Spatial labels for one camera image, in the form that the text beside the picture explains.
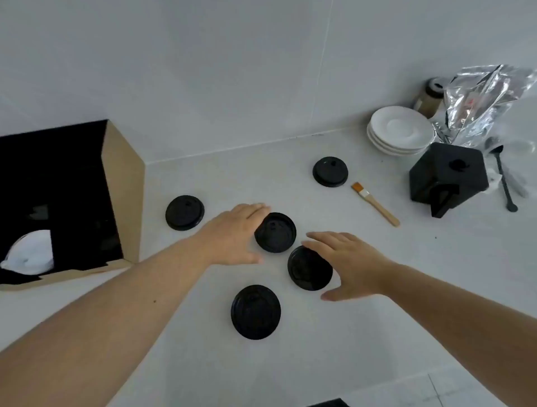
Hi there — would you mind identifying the person's left hand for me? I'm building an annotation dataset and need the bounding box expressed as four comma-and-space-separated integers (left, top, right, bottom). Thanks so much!
197, 203, 272, 267

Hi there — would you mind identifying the person's right hand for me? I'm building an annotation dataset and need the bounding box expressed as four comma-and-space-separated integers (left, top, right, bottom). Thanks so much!
301, 231, 398, 302

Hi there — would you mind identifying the black plastic cup lid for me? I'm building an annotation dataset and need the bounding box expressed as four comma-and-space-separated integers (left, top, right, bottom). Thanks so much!
287, 245, 334, 292
165, 195, 205, 231
254, 212, 297, 254
230, 285, 282, 340
312, 156, 349, 188

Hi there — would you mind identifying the person's right forearm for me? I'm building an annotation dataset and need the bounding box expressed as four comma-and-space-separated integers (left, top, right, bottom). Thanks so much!
384, 261, 537, 407

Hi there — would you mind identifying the person's left forearm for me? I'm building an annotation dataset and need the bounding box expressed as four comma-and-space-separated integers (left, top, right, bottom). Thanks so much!
0, 233, 212, 407

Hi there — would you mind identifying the wooden pastry brush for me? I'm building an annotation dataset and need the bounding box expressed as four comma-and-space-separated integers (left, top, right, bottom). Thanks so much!
351, 182, 401, 228

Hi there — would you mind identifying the brown cardboard box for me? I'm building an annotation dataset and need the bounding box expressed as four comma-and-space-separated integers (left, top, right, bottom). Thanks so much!
0, 119, 146, 292

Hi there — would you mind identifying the white saucer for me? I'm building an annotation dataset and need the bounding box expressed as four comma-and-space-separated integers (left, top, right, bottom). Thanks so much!
367, 123, 435, 154
369, 105, 437, 150
367, 131, 431, 157

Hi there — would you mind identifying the black square knock box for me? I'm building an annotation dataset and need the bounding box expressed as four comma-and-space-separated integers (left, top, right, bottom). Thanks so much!
409, 142, 491, 219

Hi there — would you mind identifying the small white holder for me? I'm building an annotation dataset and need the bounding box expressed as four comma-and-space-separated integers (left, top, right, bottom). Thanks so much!
484, 165, 503, 194

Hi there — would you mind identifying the white plastic bag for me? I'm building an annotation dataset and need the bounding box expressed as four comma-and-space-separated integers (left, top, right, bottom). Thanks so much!
0, 229, 55, 275

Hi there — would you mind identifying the glass jar with black lid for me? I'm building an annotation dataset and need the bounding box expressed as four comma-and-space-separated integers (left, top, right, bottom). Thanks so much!
413, 77, 446, 120

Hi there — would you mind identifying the silver foil bag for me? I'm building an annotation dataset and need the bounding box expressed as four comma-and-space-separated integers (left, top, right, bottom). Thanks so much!
433, 64, 537, 148

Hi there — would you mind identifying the black long-handled spoon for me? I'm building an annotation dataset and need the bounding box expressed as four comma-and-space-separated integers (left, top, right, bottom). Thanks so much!
489, 145, 519, 213

